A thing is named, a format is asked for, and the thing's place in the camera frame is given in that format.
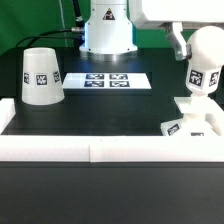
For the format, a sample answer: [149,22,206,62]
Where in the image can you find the white marker plate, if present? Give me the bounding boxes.
[63,73,151,89]

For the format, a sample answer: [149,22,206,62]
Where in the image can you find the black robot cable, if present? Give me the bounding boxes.
[15,0,86,48]

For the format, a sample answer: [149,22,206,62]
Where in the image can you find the white lamp bulb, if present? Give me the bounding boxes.
[186,26,224,97]

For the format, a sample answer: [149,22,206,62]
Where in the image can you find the white lamp base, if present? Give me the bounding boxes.
[160,96,224,137]

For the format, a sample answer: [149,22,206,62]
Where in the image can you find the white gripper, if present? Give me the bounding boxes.
[128,0,224,61]

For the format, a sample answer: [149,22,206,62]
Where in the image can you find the white lamp shade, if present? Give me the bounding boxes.
[22,47,64,105]

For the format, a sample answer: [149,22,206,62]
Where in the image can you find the white foam fence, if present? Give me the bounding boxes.
[0,98,224,163]

